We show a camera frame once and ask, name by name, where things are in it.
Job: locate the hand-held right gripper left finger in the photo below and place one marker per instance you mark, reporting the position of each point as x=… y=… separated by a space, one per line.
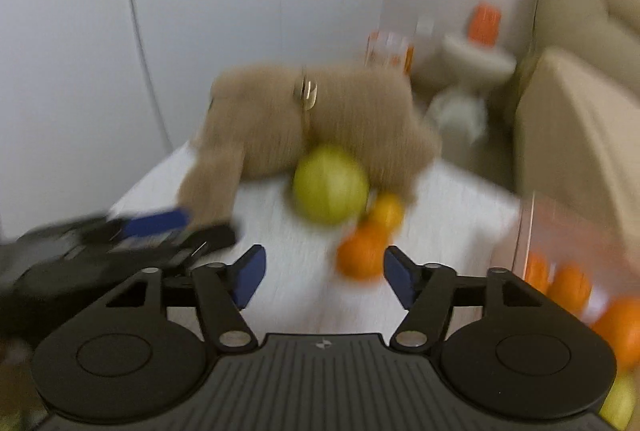
x=250 y=277

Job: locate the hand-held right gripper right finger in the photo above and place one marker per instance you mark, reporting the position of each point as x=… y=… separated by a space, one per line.
x=397 y=277

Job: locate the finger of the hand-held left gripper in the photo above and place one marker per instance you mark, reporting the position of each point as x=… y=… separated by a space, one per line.
x=155 y=221
x=210 y=236

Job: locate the orange tangerine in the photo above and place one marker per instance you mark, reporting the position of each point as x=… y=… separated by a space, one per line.
x=537 y=273
x=360 y=256
x=570 y=286

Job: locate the pink cardboard box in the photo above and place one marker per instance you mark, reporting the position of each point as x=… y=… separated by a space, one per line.
x=510 y=251

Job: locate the large orange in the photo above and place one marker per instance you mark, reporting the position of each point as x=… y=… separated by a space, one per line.
x=622 y=328

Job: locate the green guava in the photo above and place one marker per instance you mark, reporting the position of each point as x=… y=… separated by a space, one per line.
x=330 y=186
x=620 y=403

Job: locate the yellowish tangerine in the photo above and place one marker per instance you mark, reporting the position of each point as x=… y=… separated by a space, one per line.
x=387 y=212

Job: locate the brown plush teddy bear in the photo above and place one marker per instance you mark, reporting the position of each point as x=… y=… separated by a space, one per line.
x=350 y=111

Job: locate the clear bottle with orange liquid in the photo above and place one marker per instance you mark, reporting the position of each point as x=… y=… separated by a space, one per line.
x=390 y=51

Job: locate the white round side table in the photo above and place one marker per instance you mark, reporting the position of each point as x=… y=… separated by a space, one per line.
x=475 y=61

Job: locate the orange toy figure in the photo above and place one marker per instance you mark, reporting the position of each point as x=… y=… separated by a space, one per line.
x=484 y=23

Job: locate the white wall switch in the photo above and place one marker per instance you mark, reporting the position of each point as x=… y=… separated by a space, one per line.
x=425 y=27

